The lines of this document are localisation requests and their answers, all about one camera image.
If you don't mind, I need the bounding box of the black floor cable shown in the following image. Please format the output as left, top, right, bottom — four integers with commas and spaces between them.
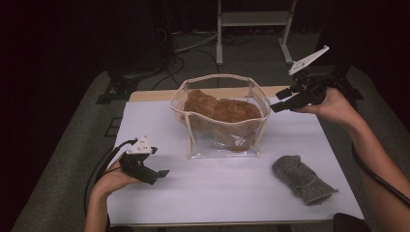
150, 55, 187, 92

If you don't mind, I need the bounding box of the dark floor plate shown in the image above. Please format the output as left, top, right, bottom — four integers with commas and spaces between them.
103, 117, 124, 138

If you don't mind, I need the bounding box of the person's right hand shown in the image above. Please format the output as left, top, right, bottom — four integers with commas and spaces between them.
294, 86, 356, 126

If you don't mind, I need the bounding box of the brown teddy bear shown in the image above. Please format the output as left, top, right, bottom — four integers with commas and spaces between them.
183, 89, 263, 154

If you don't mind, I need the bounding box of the grey knitted cloth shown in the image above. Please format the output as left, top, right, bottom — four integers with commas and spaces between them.
271, 155, 339, 207

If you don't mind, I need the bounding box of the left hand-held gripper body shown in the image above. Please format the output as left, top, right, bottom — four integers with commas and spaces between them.
119, 135, 153, 182

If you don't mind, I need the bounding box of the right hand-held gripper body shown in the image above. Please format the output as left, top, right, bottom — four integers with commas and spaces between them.
287, 44, 331, 108

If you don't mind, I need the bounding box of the white metal stand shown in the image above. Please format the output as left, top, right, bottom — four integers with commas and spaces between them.
216, 0, 298, 66

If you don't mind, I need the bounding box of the left hand-held gripper black cable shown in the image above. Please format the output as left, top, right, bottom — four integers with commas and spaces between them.
84, 138, 138, 218

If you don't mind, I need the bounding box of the clear plastic bag beige trim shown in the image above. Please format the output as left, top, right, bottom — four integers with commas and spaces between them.
169, 73, 272, 160

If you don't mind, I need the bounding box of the wooden table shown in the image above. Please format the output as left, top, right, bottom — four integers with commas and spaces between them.
105, 85, 366, 228

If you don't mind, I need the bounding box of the white table sheet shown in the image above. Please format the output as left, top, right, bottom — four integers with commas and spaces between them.
105, 100, 366, 225

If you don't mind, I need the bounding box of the white floor cable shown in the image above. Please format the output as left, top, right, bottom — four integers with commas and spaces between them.
173, 30, 219, 54

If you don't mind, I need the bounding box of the person's left hand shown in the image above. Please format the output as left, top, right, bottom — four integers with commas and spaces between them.
93, 159, 143, 198

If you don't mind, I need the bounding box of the black stand base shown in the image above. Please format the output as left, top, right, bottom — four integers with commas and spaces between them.
95, 72, 140, 105
335, 66, 366, 102

